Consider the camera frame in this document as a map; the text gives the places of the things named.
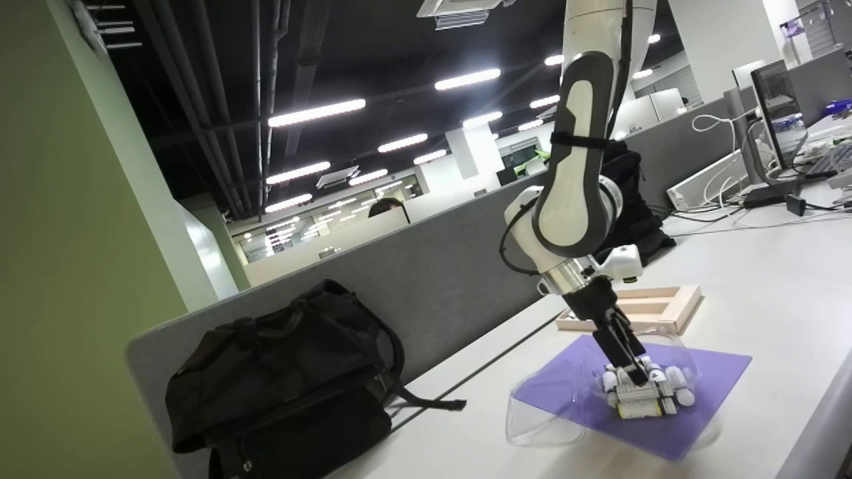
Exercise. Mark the black power adapter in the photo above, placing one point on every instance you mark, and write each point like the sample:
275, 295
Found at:
796, 204

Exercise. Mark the grey desk partition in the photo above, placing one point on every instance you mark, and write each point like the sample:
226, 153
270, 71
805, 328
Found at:
432, 279
685, 146

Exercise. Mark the purple mat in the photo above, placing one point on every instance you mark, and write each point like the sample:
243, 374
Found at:
705, 389

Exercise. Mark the monitor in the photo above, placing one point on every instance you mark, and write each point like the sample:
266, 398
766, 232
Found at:
775, 113

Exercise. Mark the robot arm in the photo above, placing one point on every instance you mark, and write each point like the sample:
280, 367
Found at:
574, 193

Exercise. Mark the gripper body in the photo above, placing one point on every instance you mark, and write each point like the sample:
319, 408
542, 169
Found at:
591, 303

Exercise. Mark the clear plastic bowl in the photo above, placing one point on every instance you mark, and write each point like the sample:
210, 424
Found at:
552, 399

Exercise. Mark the black bag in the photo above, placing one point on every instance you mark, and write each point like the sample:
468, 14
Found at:
632, 213

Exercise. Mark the black backpack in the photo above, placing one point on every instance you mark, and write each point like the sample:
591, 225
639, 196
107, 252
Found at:
286, 392

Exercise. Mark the ceiling air conditioner unit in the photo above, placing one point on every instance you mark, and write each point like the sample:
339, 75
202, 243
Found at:
459, 10

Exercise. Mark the white power strip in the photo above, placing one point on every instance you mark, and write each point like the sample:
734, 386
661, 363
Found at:
705, 183

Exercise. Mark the wooden box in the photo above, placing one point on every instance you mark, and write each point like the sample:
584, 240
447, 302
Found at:
655, 309

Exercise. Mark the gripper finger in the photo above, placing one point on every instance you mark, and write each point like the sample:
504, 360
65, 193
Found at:
616, 352
631, 336

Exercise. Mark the keyboard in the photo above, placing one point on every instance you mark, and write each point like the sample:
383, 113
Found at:
832, 163

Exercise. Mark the person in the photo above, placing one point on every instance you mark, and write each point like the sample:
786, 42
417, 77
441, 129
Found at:
389, 209

